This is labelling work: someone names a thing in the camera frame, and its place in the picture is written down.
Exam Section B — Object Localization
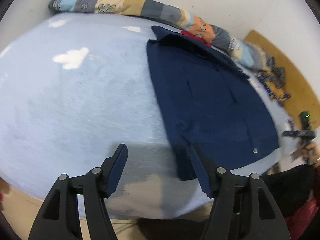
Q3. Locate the navy blue jacket red collar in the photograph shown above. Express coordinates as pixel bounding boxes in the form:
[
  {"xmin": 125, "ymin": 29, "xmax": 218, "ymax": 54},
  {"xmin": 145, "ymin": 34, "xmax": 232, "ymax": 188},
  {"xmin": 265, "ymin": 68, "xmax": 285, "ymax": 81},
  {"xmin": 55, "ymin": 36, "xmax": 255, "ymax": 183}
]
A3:
[{"xmin": 146, "ymin": 25, "xmax": 279, "ymax": 180}]

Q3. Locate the patterned dark clothes pile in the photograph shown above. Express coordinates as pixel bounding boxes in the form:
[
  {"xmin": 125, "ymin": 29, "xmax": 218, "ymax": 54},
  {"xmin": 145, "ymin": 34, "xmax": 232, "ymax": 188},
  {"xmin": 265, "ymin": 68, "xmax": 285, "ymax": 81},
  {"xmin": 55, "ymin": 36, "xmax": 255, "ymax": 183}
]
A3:
[{"xmin": 254, "ymin": 57, "xmax": 291, "ymax": 107}]

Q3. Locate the person right hand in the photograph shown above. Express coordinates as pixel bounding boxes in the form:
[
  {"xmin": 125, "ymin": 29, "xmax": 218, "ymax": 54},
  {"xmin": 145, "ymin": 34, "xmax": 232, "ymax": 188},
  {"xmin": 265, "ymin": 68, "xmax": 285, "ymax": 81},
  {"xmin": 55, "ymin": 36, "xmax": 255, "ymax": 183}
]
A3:
[{"xmin": 301, "ymin": 142, "xmax": 319, "ymax": 168}]

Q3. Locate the wooden headboard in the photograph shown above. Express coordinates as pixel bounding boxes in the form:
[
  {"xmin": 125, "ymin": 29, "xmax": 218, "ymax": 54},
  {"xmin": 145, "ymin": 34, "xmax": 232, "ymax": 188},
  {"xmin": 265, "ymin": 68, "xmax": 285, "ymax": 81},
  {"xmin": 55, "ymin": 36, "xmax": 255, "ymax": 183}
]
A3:
[{"xmin": 244, "ymin": 30, "xmax": 320, "ymax": 129}]

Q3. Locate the light blue cloud bedsheet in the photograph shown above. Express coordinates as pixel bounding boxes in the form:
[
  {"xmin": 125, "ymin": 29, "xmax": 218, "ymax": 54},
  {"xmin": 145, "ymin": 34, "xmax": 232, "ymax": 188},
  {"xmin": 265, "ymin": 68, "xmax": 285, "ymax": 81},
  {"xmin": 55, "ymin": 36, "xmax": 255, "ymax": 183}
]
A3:
[{"xmin": 1, "ymin": 13, "xmax": 296, "ymax": 219}]

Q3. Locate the rolled patchwork quilt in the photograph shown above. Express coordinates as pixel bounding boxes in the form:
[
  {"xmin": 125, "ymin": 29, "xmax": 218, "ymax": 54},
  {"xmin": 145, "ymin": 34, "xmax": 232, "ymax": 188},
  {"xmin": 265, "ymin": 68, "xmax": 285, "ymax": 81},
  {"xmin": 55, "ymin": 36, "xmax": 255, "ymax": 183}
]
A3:
[{"xmin": 49, "ymin": 0, "xmax": 275, "ymax": 71}]

